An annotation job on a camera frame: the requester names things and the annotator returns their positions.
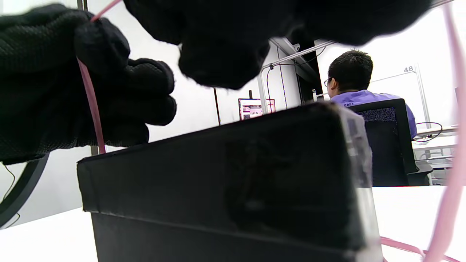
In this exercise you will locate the person's right hand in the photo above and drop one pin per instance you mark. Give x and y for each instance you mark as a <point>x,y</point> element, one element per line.
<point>225,43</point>

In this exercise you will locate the person's left hand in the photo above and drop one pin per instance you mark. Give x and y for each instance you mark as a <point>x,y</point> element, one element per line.
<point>43,91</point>

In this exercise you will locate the pink ribbon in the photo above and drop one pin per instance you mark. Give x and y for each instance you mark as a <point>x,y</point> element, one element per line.
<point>93,109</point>

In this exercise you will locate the black cardboard box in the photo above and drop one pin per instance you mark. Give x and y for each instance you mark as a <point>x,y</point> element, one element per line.
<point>218,174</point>

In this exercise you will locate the black gift box base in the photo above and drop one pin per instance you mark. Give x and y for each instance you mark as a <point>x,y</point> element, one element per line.
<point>182,243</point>

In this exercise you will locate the computer monitor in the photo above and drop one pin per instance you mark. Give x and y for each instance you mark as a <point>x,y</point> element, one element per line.
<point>255,109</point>

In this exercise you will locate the white office desk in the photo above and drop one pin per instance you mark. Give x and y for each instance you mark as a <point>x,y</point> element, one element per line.
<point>435,143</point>

